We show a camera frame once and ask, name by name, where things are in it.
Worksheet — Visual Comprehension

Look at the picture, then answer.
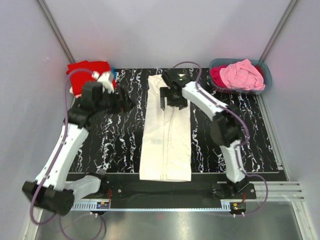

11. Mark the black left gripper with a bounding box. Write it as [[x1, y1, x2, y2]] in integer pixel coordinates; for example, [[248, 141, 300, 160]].
[[95, 85, 136, 115]]

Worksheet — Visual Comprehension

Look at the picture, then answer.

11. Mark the cream white t shirt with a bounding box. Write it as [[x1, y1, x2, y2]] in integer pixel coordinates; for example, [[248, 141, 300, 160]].
[[139, 75, 192, 182]]

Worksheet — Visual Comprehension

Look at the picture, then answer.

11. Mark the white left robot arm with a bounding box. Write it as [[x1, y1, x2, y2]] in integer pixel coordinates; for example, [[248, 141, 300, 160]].
[[22, 82, 135, 216]]

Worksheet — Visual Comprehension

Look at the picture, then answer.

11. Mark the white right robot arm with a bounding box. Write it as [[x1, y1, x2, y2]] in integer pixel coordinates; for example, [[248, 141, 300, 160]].
[[160, 76, 249, 199]]

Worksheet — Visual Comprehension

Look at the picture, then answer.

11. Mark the teal folded shirt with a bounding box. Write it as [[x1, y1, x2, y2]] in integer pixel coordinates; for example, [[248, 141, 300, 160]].
[[111, 67, 119, 82]]

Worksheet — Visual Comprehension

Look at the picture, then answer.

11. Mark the magenta crumpled shirt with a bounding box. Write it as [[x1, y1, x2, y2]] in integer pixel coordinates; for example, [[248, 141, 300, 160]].
[[210, 65, 228, 89]]

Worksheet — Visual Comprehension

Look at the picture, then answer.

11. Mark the red folded shirt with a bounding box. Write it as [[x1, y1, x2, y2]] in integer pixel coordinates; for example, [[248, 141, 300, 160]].
[[66, 60, 116, 96]]

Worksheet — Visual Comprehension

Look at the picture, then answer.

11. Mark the pink crumpled shirt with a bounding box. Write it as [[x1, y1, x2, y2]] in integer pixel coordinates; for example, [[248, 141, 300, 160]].
[[219, 59, 266, 91]]

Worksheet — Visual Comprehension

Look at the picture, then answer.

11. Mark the blue plastic laundry basket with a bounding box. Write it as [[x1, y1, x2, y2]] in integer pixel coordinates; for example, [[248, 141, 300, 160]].
[[209, 58, 273, 95]]

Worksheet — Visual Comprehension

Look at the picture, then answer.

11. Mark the white slotted cable duct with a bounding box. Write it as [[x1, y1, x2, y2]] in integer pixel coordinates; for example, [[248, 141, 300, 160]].
[[71, 200, 231, 211]]

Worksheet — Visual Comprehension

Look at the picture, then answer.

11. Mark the left aluminium frame post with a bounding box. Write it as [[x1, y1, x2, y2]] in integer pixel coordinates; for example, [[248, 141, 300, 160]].
[[35, 0, 76, 64]]

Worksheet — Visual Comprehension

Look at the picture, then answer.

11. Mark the aluminium frame post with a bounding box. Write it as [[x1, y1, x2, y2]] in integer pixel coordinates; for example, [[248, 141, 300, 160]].
[[259, 0, 300, 62], [35, 0, 76, 64]]

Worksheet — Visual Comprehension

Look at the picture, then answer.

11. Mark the right aluminium frame post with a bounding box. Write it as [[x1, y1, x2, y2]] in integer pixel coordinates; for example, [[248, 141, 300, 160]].
[[259, 0, 300, 62]]

